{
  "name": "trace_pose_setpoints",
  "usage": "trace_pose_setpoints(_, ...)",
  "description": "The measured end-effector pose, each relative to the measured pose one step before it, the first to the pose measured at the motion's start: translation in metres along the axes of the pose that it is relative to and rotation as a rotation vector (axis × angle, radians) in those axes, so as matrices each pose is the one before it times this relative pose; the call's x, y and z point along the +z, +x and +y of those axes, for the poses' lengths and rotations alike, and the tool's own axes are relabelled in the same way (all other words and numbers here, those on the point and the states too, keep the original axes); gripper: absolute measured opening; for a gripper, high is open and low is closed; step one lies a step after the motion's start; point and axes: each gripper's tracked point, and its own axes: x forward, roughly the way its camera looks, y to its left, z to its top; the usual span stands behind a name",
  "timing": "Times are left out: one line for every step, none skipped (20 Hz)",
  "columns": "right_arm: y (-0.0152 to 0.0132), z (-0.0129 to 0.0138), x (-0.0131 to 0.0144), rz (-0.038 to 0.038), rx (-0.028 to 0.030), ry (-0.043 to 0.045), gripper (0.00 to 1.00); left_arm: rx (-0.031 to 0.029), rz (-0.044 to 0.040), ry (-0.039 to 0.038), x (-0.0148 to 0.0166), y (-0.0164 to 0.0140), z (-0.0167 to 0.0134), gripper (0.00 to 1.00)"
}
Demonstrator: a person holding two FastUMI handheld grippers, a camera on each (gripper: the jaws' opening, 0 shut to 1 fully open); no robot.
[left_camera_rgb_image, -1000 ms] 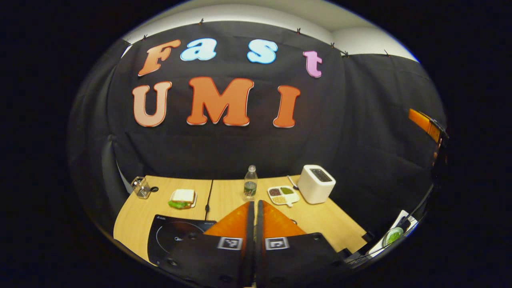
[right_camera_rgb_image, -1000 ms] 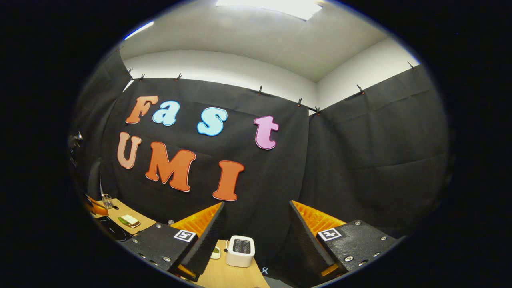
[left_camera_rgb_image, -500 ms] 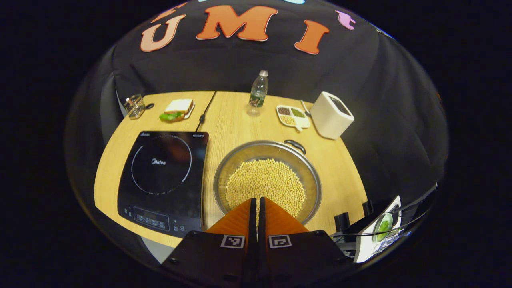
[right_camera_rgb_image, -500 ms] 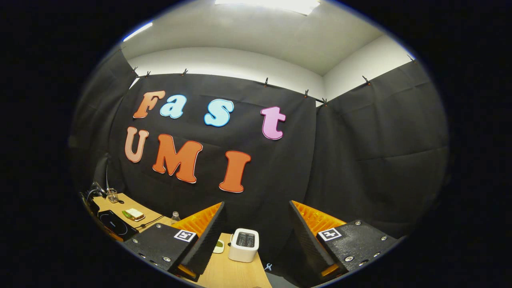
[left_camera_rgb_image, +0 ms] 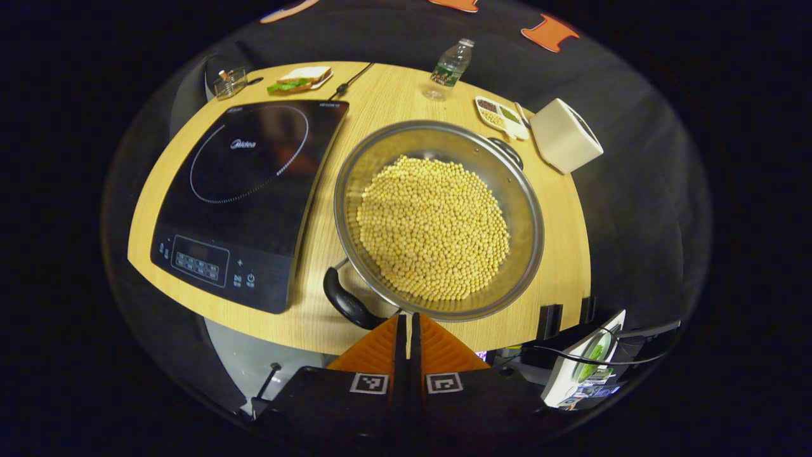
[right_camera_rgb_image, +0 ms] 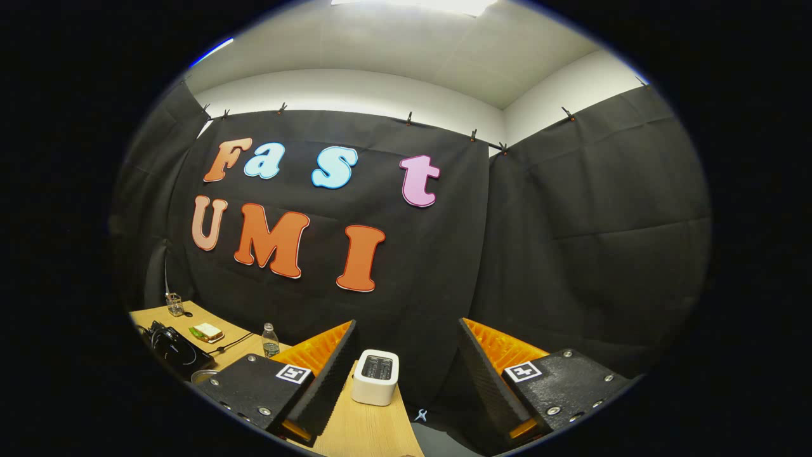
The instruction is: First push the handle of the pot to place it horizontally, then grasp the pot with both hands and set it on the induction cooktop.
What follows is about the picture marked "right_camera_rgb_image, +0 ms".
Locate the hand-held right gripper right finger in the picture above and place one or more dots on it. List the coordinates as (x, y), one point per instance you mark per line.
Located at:
(488, 374)

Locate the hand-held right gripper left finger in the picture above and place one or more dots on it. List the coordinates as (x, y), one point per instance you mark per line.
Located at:
(336, 374)

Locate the black induction cooktop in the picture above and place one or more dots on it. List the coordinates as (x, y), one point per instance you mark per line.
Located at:
(174, 352)

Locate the white toaster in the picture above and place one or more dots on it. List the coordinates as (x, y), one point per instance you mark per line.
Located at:
(375, 381)

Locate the clear plastic water bottle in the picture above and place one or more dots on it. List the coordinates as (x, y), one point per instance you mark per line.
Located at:
(270, 341)

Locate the small white clip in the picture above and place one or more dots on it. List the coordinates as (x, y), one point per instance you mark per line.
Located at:
(420, 416)

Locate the sandwich with lettuce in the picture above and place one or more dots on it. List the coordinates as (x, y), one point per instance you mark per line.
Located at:
(207, 332)

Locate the textured glass cup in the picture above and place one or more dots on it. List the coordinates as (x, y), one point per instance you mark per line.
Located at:
(174, 306)

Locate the row of black cloth clips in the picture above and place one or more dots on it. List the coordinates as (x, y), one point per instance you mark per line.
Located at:
(473, 134)

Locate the ceiling light panel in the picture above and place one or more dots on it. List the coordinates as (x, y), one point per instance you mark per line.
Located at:
(431, 5)

